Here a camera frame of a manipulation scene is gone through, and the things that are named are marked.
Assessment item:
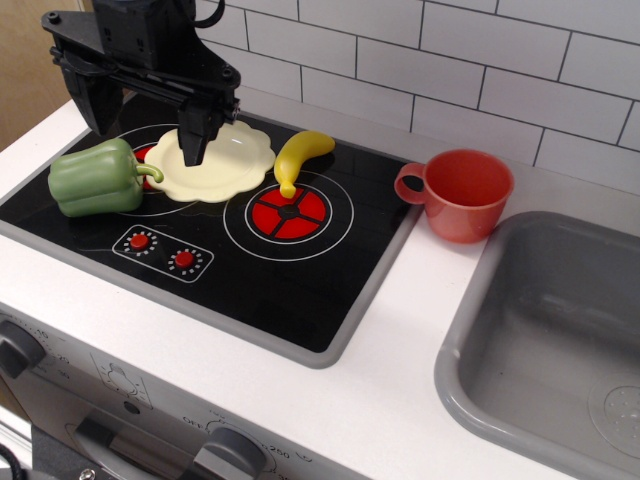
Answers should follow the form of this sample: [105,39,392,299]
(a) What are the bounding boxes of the black cable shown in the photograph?
[0,442,31,480]

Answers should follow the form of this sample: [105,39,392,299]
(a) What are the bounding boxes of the grey left oven knob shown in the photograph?
[1,321,46,379]

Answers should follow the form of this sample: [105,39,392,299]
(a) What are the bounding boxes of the grey toy sink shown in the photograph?
[434,212,639,479]

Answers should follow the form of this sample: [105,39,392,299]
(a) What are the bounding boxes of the yellow toy banana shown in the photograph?
[273,131,336,199]

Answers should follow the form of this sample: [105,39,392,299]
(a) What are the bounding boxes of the red stove button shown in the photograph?
[129,233,150,252]
[174,251,195,270]

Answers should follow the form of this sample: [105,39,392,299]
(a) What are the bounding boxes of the red right stove button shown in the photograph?
[174,251,195,270]

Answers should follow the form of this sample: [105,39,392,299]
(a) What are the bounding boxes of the grey oven knob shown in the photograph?
[1,321,46,379]
[193,427,267,480]

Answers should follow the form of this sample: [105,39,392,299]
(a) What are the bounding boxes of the black toy stovetop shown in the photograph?
[1,104,417,368]

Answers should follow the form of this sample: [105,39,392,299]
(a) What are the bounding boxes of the red plastic cup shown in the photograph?
[394,149,515,244]

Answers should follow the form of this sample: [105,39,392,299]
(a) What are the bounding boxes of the grey oven door handle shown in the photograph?
[71,418,192,479]

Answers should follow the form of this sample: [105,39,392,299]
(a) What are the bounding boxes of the grey right oven knob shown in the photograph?
[193,427,267,480]

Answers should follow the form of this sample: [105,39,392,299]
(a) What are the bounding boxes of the cream scalloped plate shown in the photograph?
[145,121,276,203]

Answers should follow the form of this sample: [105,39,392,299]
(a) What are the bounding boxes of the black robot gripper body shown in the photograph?
[41,1,240,122]

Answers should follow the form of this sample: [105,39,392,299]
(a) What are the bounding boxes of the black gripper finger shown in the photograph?
[178,99,225,167]
[60,51,124,136]

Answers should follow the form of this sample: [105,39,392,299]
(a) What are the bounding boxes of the red left stove button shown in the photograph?
[129,233,150,252]

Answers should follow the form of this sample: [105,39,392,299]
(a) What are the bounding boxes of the green toy bell pepper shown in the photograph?
[48,138,164,218]

